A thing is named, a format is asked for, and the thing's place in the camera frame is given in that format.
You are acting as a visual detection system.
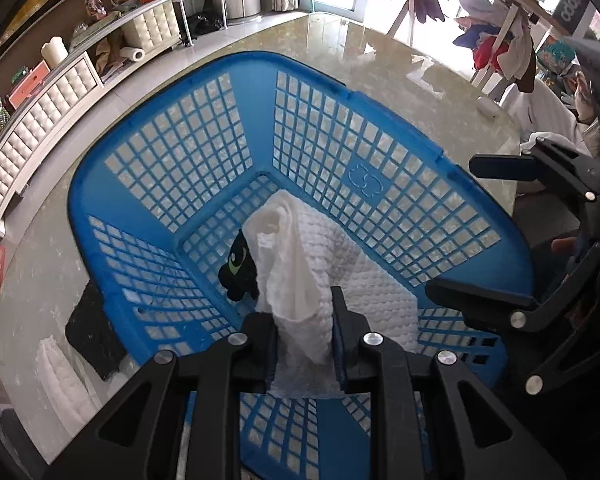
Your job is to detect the brown paper bags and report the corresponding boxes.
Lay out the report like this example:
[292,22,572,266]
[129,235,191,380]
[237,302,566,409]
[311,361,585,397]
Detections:
[96,39,127,77]

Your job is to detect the white cylinder candle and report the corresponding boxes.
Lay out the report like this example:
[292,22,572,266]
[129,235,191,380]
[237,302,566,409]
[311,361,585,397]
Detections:
[41,36,70,68]

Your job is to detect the orange box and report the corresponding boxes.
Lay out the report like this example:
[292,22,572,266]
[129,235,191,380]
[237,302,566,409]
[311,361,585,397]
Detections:
[7,60,51,108]

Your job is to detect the white textured towel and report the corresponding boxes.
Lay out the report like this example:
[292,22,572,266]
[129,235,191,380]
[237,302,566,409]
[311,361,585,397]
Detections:
[242,194,421,401]

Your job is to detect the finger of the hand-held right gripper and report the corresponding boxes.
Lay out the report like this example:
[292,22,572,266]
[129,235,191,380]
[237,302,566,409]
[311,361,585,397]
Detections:
[424,241,600,335]
[468,137,600,204]

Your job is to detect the black cloth with green print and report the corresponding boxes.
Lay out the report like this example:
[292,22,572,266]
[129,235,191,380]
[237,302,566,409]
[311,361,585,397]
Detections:
[217,229,261,303]

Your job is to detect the black bag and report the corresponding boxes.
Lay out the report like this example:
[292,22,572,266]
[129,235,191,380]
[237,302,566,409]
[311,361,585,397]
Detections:
[187,12,223,36]

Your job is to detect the person's right hand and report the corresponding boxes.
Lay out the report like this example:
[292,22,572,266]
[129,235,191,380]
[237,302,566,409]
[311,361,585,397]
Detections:
[551,236,581,257]

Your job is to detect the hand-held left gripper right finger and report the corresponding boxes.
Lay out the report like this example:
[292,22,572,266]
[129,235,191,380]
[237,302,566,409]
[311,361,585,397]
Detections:
[330,285,568,480]

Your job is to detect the white tufted cabinet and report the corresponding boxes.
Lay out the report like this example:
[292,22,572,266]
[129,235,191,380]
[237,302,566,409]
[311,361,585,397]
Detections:
[0,0,181,226]

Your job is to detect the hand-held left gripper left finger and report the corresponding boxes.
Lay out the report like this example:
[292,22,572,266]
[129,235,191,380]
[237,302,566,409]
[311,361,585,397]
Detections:
[45,310,282,480]

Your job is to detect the blue plastic laundry basket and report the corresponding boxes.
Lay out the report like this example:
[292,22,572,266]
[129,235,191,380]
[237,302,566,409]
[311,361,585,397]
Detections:
[67,51,536,480]

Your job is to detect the white chair cover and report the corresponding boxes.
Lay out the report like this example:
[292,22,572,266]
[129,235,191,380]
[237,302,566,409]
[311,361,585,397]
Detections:
[500,77,581,136]

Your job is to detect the clothes rack with clothes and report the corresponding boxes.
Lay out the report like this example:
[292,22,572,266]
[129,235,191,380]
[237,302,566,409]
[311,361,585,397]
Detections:
[372,0,536,93]

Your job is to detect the black sign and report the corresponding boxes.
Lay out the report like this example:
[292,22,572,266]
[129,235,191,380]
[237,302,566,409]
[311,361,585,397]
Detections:
[555,0,592,22]

